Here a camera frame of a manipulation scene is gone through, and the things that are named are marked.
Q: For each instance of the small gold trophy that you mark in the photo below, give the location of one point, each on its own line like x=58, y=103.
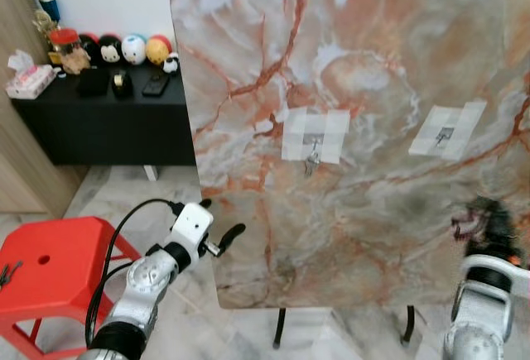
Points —
x=45, y=33

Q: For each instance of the clear jar with red lid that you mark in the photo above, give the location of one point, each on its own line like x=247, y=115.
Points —
x=66, y=50

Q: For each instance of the white blue plush ball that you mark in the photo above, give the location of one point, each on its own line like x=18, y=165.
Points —
x=134, y=49

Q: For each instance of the black mouse plush ball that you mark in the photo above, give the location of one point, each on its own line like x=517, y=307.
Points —
x=111, y=50

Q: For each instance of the black red plush ball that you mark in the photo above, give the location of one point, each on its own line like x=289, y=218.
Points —
x=89, y=47

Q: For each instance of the marble pattern folding table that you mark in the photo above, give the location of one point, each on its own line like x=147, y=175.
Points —
x=373, y=54

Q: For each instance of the white tape patch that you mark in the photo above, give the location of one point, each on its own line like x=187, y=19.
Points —
x=468, y=120
x=294, y=124

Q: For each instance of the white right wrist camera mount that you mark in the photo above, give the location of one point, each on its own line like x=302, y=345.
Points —
x=513, y=276

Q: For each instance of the small panda plush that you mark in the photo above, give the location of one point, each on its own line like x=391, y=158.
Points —
x=171, y=63

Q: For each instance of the black tape dispenser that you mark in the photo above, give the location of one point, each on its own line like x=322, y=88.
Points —
x=122, y=84

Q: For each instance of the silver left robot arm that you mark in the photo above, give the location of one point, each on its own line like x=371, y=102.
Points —
x=137, y=294

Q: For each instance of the dark metal key bunch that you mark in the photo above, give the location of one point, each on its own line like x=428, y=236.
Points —
x=10, y=274

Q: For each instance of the black low console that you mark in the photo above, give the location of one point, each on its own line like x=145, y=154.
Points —
x=108, y=132

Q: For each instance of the black wallet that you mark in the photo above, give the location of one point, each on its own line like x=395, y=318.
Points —
x=92, y=82

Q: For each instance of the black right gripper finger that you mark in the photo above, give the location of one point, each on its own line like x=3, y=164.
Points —
x=490, y=213

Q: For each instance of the pink tissue pack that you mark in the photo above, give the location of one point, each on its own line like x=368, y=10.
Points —
x=31, y=83

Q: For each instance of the red plastic stool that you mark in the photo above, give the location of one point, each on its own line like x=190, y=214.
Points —
x=58, y=248

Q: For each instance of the light wood cabinet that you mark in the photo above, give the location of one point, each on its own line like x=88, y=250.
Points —
x=25, y=161

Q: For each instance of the small silver adhesive hook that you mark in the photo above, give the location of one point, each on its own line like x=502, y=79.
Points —
x=314, y=139
x=444, y=137

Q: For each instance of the small silver key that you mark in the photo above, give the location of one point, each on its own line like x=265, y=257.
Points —
x=311, y=163

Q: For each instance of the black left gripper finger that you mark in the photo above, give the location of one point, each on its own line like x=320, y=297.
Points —
x=232, y=235
x=204, y=204

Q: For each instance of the yellow orange plush ball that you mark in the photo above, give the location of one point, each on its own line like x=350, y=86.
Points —
x=160, y=50

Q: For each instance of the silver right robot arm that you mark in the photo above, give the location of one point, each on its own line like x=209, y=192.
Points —
x=476, y=319

